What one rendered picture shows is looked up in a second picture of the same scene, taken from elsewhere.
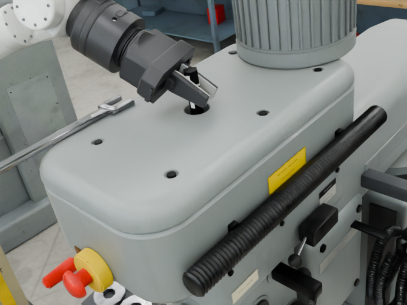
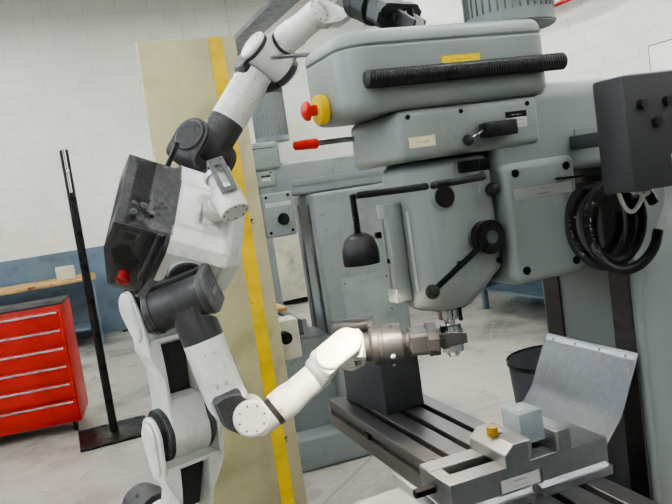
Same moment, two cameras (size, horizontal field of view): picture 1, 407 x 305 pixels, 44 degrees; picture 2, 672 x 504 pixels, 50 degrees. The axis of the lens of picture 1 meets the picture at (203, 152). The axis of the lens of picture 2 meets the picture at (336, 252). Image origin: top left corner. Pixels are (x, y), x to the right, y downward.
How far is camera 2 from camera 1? 114 cm
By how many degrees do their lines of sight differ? 34
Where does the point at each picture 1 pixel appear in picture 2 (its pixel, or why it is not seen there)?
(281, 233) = (461, 121)
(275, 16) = not seen: outside the picture
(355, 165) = (559, 122)
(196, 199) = (378, 34)
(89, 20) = not seen: outside the picture
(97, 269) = (321, 98)
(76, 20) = not seen: outside the picture
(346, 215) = (548, 162)
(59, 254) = (357, 483)
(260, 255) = (437, 124)
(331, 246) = (528, 182)
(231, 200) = (406, 52)
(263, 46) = (474, 15)
